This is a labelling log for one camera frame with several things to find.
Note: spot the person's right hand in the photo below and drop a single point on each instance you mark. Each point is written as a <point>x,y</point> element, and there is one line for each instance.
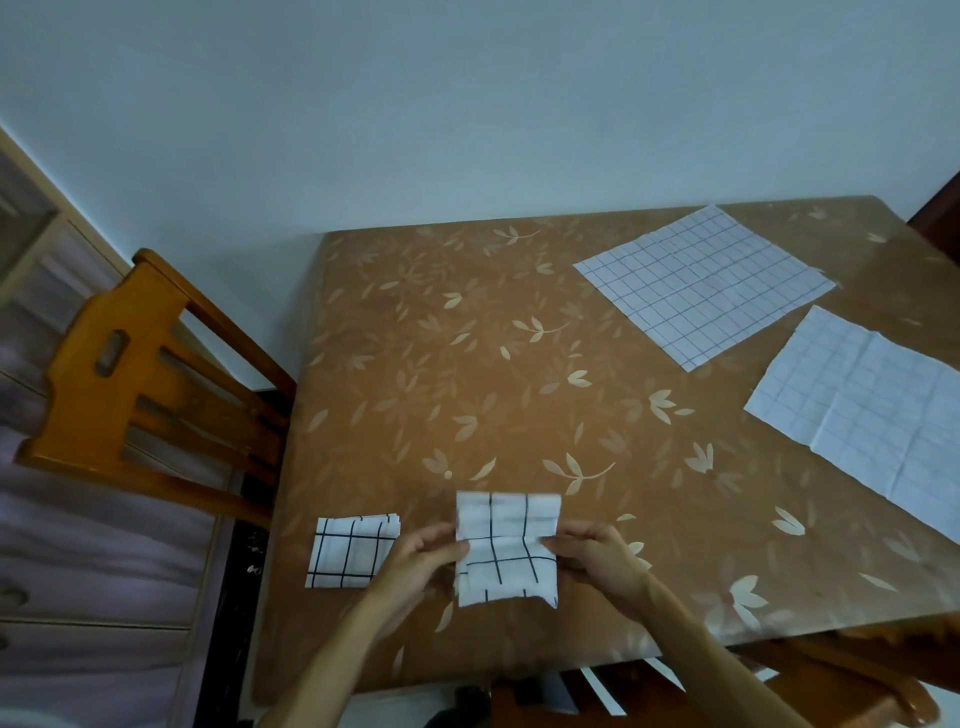
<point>607,566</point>

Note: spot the person's left hand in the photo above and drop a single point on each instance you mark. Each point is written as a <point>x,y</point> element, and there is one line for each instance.
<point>409,574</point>

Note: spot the grid cloth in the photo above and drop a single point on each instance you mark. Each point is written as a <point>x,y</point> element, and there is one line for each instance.
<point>705,285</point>
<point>345,551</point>
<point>862,405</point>
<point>502,517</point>

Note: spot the person's left forearm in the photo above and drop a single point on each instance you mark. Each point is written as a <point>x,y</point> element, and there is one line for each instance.
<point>337,667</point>

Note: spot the person's right forearm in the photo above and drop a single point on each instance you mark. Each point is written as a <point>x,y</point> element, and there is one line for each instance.
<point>720,667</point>

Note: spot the blue grey trousers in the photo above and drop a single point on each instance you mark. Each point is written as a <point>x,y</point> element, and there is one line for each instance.
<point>466,709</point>

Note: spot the brown floral table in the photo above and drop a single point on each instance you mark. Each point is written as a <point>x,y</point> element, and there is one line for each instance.
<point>487,375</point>

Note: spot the orange wooden chair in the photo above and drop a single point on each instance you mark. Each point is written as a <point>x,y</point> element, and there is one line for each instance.
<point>907,652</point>
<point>75,405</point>
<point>825,697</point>

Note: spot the wooden shelf cabinet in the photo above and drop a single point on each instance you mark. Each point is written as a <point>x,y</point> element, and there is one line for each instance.
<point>112,585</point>

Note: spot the wooden chair right far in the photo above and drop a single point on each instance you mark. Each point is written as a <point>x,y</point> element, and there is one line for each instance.
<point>941,221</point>

